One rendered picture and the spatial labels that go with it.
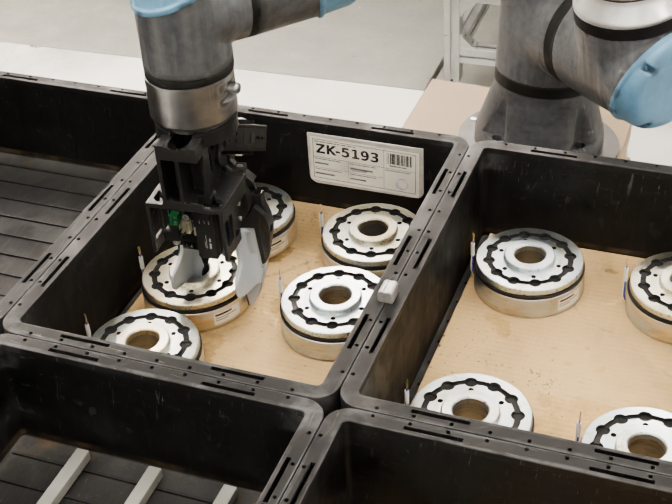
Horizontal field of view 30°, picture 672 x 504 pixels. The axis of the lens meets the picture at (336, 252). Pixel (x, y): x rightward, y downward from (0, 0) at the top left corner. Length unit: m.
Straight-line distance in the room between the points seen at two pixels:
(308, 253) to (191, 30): 0.35
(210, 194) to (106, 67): 0.90
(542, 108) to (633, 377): 0.41
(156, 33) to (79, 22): 2.79
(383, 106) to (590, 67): 0.53
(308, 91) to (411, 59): 1.60
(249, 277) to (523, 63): 0.44
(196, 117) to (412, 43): 2.48
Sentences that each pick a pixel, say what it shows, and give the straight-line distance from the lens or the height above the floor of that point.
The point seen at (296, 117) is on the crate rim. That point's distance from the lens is 1.30.
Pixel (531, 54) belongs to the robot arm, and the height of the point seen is 0.93.
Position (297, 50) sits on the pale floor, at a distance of 3.49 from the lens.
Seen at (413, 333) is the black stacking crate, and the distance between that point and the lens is 1.09.
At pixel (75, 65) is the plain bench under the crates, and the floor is 0.70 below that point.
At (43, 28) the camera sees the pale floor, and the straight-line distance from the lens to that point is 3.80.
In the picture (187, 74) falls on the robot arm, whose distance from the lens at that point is 1.02.
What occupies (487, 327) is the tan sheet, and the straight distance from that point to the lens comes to 1.17.
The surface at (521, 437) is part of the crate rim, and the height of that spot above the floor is 0.93.
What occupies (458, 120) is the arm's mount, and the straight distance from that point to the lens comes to 1.55.
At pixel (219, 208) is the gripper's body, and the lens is 1.06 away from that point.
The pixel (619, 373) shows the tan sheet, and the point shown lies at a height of 0.83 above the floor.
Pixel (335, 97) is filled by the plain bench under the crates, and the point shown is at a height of 0.70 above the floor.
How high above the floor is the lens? 1.58
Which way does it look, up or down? 36 degrees down
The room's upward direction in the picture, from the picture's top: 4 degrees counter-clockwise
